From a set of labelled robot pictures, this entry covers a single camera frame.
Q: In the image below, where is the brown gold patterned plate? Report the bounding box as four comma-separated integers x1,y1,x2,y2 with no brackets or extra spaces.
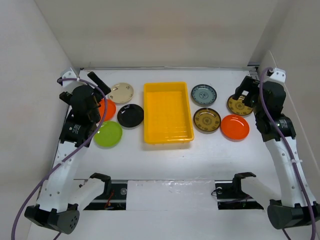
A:
193,107,222,133

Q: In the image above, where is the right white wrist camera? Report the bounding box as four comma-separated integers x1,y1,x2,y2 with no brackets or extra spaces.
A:
266,67,286,85

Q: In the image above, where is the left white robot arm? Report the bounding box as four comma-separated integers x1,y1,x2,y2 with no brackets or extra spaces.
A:
22,71,112,235

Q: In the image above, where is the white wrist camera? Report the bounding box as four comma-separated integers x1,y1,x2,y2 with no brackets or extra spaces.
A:
57,67,79,88
266,67,286,85

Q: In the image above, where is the green plate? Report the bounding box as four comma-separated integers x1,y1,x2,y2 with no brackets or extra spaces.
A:
93,120,123,148

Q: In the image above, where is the black plate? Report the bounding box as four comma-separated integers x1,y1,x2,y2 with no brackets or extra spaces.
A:
117,104,144,128

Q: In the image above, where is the far brown gold plate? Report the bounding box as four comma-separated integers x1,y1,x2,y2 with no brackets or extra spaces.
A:
226,94,253,116

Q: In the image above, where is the orange plate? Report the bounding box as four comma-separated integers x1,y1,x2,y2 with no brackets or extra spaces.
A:
220,114,250,141
98,99,116,122

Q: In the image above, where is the left orange plate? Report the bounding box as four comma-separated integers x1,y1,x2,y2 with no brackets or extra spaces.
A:
98,99,116,122

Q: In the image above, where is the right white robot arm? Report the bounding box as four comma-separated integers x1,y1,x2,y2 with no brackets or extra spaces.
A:
231,76,320,238

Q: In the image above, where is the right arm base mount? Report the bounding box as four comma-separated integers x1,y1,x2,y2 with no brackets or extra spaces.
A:
211,181,264,210

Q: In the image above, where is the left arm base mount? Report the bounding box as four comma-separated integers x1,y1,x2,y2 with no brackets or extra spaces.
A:
84,181,128,211

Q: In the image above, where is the right orange plate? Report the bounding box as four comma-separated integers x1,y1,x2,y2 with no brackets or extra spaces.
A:
220,114,250,141

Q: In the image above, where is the blue patterned plate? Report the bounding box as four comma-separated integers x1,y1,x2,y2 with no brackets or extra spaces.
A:
190,84,218,107

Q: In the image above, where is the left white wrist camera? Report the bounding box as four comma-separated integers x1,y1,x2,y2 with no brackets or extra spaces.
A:
57,67,79,88

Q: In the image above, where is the beige patterned plate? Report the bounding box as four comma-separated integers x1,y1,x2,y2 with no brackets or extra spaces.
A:
108,82,134,104

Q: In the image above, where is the yellow plastic bin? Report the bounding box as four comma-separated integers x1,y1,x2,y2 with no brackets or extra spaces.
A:
143,81,194,145

